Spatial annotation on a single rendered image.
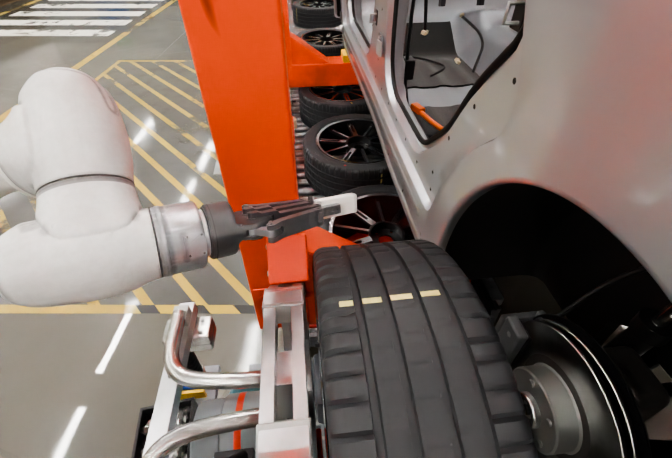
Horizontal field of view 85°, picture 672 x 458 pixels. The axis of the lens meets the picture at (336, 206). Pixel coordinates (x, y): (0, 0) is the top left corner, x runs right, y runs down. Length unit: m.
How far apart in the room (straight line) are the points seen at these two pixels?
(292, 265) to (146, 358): 1.39
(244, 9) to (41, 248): 0.45
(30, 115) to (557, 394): 0.90
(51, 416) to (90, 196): 1.64
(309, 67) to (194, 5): 2.11
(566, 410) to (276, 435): 0.53
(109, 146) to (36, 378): 1.76
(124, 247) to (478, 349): 0.43
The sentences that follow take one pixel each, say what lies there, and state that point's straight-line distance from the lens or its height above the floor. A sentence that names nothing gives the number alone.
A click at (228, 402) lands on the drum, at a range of 0.78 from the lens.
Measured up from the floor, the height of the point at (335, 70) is 0.63.
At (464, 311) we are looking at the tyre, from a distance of 0.54.
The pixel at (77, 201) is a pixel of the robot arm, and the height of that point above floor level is 1.36.
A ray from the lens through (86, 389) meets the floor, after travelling 2.04.
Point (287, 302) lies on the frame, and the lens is 0.60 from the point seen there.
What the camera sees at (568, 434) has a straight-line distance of 0.85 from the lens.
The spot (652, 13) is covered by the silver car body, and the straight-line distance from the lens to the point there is 0.50.
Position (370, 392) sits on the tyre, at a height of 1.16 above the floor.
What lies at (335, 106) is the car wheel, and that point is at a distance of 2.58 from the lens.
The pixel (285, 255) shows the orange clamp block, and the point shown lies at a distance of 0.69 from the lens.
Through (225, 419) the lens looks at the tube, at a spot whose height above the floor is 1.01.
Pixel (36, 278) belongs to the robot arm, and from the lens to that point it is 0.48.
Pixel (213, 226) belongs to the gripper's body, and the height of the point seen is 1.29.
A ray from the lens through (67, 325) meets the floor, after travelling 2.29.
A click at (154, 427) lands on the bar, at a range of 0.72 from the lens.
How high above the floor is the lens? 1.61
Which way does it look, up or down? 41 degrees down
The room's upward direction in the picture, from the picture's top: straight up
